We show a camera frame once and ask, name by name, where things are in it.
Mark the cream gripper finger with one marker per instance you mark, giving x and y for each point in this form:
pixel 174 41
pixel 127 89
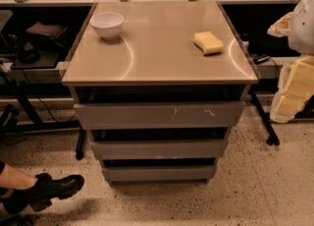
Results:
pixel 281 27

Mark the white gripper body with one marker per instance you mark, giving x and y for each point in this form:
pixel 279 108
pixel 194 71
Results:
pixel 302 28

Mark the grey top drawer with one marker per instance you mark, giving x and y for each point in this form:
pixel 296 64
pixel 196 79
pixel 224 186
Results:
pixel 97 116

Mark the grey drawer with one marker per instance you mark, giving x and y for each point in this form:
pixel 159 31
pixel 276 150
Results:
pixel 97 116
pixel 159 173
pixel 159 149

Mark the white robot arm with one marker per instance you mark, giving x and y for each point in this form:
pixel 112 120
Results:
pixel 301 28

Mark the grey drawer cabinet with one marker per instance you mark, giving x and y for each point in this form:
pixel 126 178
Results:
pixel 155 60

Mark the grey bottom drawer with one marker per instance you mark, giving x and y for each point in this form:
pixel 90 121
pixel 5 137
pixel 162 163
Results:
pixel 159 173

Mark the grey middle drawer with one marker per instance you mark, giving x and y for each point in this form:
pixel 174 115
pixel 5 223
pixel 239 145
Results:
pixel 159 149

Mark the black power adapter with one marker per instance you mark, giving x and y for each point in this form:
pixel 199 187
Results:
pixel 259 59

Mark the black desk leg right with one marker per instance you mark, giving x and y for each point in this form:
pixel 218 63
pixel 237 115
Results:
pixel 272 136

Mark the black desk leg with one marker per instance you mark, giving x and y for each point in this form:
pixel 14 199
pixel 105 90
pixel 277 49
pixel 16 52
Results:
pixel 272 136
pixel 81 144

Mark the yellow sponge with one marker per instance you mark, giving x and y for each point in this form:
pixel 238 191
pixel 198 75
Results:
pixel 208 42

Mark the white bowl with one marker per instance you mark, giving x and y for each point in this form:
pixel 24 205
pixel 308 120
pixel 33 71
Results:
pixel 107 25

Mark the black desk leg left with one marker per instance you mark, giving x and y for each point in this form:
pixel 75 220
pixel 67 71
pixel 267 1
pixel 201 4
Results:
pixel 81 144

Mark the dark box on shelf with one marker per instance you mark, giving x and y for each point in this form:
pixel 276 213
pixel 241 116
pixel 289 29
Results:
pixel 47 37

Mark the black chunky boot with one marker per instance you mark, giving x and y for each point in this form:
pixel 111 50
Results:
pixel 39 196

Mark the person's bare leg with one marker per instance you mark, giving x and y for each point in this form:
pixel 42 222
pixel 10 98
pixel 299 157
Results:
pixel 12 178

